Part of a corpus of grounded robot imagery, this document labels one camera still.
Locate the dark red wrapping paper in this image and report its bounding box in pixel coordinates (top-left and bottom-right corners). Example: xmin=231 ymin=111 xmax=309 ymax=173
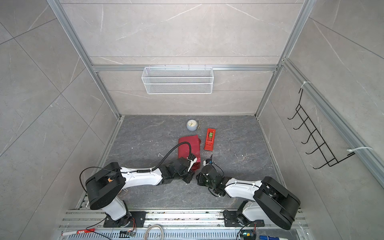
xmin=178 ymin=135 xmax=201 ymax=172

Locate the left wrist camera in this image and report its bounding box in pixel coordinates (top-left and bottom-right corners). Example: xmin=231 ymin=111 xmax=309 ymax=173
xmin=182 ymin=154 xmax=198 ymax=173

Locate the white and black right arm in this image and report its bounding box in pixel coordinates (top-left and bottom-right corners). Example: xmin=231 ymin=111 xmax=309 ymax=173
xmin=197 ymin=166 xmax=301 ymax=230

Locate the coiled grey cable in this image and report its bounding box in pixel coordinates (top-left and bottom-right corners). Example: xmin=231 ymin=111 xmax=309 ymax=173
xmin=145 ymin=223 xmax=165 ymax=240

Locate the aluminium front rail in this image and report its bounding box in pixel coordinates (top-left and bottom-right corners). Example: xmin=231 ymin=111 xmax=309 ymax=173
xmin=58 ymin=209 xmax=313 ymax=240

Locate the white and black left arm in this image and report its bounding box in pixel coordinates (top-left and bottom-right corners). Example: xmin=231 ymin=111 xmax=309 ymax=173
xmin=80 ymin=142 xmax=198 ymax=228

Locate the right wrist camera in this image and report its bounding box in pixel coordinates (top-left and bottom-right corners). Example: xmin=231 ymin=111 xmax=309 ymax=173
xmin=202 ymin=159 xmax=217 ymax=172

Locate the blue and white marker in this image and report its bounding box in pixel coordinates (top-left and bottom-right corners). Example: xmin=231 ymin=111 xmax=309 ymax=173
xmin=259 ymin=236 xmax=288 ymax=240

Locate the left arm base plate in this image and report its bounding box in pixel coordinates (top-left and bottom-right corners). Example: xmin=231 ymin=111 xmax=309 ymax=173
xmin=103 ymin=212 xmax=146 ymax=228

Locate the black wire hook rack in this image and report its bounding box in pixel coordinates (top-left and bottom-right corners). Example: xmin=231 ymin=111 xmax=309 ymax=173
xmin=287 ymin=89 xmax=355 ymax=170

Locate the small round white clock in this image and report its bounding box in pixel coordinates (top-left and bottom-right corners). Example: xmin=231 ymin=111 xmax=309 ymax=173
xmin=186 ymin=119 xmax=199 ymax=132

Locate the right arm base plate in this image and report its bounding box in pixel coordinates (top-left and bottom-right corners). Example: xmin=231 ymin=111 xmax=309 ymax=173
xmin=222 ymin=210 xmax=265 ymax=227

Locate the red tape dispenser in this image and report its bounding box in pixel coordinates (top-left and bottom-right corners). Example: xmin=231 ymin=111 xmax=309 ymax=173
xmin=204 ymin=129 xmax=216 ymax=152

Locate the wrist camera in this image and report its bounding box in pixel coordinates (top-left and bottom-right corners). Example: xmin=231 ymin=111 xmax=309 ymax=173
xmin=202 ymin=159 xmax=217 ymax=172
xmin=182 ymin=154 xmax=198 ymax=173

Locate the white wire mesh basket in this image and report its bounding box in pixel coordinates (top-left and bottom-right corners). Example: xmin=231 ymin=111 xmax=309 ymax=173
xmin=142 ymin=67 xmax=214 ymax=95

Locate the red and white marker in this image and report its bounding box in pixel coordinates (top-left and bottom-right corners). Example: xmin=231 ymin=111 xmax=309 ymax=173
xmin=61 ymin=229 xmax=95 ymax=237

